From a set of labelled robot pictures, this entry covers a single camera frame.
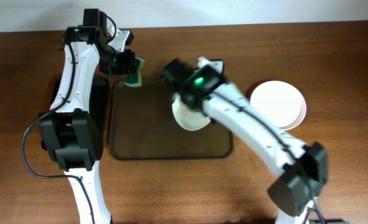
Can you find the brown serving tray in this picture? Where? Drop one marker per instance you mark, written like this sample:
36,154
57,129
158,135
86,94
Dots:
143,128

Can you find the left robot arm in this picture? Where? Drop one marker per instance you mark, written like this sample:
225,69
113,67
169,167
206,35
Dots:
79,163

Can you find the green yellow sponge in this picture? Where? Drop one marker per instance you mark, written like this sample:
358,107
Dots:
135,79

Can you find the white plate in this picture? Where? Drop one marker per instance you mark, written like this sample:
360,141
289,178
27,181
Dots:
273,98
186,118
294,116

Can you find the black rectangular tray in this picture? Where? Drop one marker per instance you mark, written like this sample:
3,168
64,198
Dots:
98,103

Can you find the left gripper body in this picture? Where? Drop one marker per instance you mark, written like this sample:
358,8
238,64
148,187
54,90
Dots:
128,62

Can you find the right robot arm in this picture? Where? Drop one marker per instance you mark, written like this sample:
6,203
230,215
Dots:
301,170

